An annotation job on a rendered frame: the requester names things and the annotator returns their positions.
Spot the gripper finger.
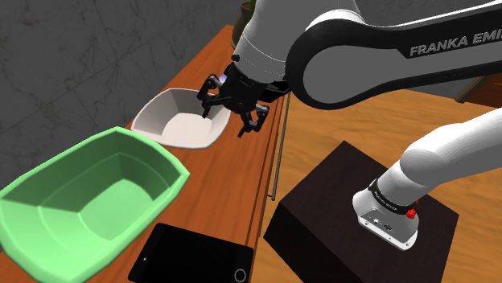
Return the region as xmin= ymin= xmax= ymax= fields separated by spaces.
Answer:
xmin=197 ymin=73 xmax=228 ymax=119
xmin=237 ymin=103 xmax=271 ymax=138

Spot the white angular bowl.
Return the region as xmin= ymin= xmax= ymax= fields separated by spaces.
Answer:
xmin=130 ymin=88 xmax=232 ymax=150

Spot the orange wooden chest of drawers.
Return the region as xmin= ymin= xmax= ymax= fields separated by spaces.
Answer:
xmin=0 ymin=24 xmax=291 ymax=283

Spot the dark plant pot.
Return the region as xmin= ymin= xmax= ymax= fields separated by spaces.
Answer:
xmin=230 ymin=0 xmax=258 ymax=50

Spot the dark robot stand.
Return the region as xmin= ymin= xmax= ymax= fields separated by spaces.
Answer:
xmin=262 ymin=140 xmax=460 ymax=283

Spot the black tablet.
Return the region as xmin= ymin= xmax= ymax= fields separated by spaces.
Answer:
xmin=127 ymin=222 xmax=255 ymax=283

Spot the green plastic tub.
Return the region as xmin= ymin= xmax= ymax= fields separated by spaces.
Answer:
xmin=0 ymin=125 xmax=191 ymax=283

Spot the brown wooden furniture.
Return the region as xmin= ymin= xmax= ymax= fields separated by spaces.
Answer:
xmin=455 ymin=73 xmax=502 ymax=109

